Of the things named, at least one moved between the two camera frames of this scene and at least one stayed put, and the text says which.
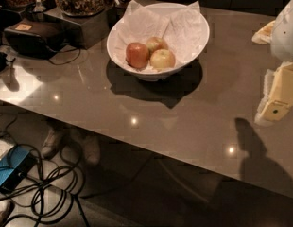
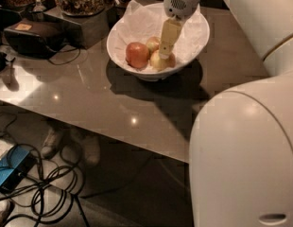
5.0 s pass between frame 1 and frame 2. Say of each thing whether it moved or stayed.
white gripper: moved
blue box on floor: stayed
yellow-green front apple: stayed
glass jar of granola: stayed
